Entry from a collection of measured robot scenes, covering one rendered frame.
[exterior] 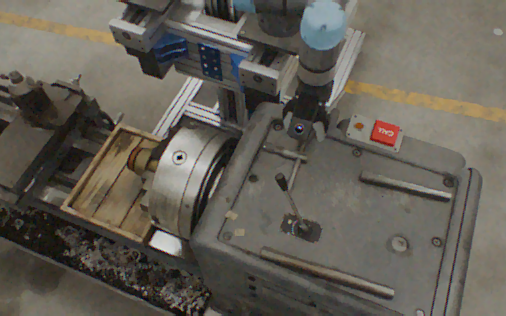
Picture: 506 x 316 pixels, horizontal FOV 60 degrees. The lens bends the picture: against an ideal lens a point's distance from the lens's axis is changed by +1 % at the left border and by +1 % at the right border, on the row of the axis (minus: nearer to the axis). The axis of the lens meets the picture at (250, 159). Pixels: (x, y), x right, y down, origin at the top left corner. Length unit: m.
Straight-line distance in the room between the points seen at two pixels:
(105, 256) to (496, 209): 1.98
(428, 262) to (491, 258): 1.54
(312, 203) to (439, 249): 0.29
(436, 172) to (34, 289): 1.99
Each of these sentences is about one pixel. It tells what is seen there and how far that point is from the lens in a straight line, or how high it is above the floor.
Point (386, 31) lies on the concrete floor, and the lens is 3.25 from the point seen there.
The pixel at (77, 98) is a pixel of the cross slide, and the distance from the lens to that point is 1.66.
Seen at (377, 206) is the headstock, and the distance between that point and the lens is 1.03.
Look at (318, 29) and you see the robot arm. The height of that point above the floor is 1.64.
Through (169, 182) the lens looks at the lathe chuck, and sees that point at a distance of 1.09.
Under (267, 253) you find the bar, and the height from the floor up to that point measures 1.28.
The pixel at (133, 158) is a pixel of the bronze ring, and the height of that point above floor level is 1.11.
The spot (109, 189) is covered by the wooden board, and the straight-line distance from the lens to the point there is 1.52.
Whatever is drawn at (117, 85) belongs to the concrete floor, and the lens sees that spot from 2.97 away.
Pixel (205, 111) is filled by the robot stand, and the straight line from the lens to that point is 2.43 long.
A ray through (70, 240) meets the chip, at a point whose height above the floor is 0.57.
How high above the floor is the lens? 2.17
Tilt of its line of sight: 60 degrees down
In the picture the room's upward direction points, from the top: 2 degrees counter-clockwise
